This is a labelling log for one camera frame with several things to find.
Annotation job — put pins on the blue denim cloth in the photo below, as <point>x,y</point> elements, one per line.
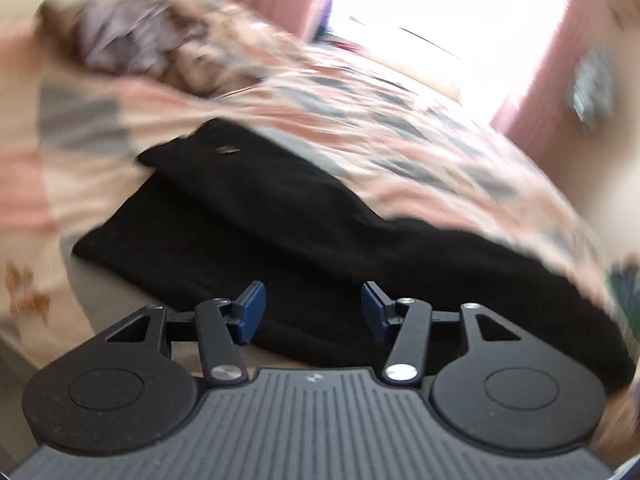
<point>627,285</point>

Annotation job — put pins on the pink grey checkered quilt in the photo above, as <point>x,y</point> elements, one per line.
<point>400,135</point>

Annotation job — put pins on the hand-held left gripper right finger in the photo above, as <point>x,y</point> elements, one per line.
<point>372,310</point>

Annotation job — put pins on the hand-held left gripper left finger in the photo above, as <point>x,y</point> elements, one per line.
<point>252,307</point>

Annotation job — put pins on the grey purple garment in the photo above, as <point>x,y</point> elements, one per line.
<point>130,35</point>

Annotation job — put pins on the window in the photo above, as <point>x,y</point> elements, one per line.
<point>440,15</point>

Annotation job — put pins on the black pants with metal button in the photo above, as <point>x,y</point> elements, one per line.
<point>325,240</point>

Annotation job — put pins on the pale grey green cloth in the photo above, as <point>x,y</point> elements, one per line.
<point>594,90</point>

